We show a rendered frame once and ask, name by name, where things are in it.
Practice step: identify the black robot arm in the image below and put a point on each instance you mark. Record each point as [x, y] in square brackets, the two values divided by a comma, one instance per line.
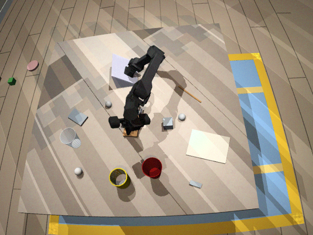
[142, 88]

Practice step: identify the cream flat rectangular panel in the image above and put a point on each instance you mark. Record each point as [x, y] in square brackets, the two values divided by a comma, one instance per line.
[208, 146]

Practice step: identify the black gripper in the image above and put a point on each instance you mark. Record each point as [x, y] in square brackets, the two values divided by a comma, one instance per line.
[114, 122]

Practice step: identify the dark red cup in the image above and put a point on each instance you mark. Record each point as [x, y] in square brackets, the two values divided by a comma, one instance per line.
[152, 167]

